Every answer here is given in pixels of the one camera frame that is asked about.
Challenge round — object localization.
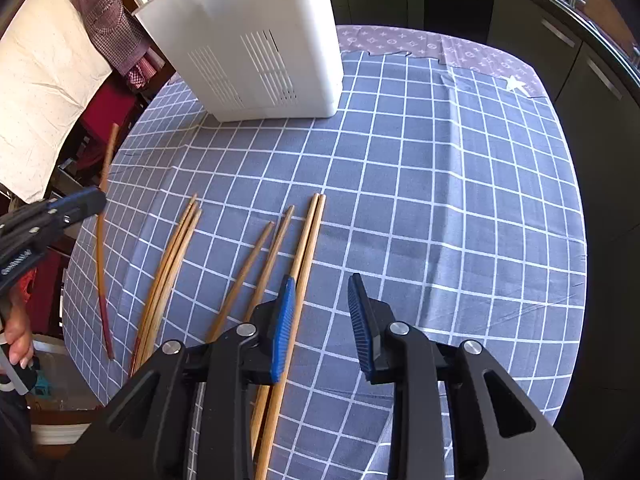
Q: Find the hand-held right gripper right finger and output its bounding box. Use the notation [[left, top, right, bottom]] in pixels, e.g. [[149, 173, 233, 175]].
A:
[[347, 272, 586, 480]]

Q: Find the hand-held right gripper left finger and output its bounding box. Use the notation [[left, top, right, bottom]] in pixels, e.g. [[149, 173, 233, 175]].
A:
[[55, 275, 297, 480]]

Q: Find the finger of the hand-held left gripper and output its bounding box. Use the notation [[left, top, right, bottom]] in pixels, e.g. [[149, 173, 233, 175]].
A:
[[46, 187, 108, 224]]

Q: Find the dark reddish wooden chopstick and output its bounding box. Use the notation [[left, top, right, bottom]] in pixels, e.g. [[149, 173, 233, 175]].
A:
[[96, 123, 121, 361]]

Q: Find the light wooden chopstick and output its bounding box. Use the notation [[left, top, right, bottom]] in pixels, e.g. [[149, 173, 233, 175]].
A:
[[244, 205, 296, 323], [134, 202, 201, 368], [254, 194, 327, 480], [205, 221, 276, 343], [249, 193, 321, 456], [129, 193, 198, 377], [140, 208, 203, 361]]

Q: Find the white plastic utensil container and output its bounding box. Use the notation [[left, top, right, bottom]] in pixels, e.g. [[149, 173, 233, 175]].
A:
[[132, 0, 345, 123]]

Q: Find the person's left hand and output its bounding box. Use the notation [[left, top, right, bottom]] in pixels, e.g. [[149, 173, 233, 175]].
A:
[[0, 290, 35, 368]]

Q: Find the red wooden chair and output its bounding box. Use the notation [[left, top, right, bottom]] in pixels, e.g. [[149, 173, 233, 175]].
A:
[[75, 80, 151, 171]]

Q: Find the white hanging cloth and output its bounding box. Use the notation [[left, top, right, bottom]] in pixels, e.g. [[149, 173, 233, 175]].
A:
[[0, 0, 113, 206]]

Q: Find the blue grid tablecloth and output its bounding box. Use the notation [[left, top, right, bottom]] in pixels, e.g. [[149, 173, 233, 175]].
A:
[[60, 52, 588, 480]]

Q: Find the clear plastic storage bin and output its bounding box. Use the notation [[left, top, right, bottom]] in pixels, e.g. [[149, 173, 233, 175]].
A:
[[27, 335, 106, 446]]

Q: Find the red checked apron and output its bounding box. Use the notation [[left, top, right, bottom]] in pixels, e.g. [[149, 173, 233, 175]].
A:
[[65, 0, 166, 93]]

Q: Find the grey patterned tablecloth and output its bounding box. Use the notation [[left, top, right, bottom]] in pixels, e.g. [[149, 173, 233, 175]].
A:
[[335, 24, 543, 98]]

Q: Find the black built-in dishwasher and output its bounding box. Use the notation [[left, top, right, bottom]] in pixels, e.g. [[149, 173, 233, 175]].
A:
[[422, 0, 498, 46]]

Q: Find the dark stone countertop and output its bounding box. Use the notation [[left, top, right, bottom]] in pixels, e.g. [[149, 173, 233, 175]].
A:
[[470, 0, 640, 91]]

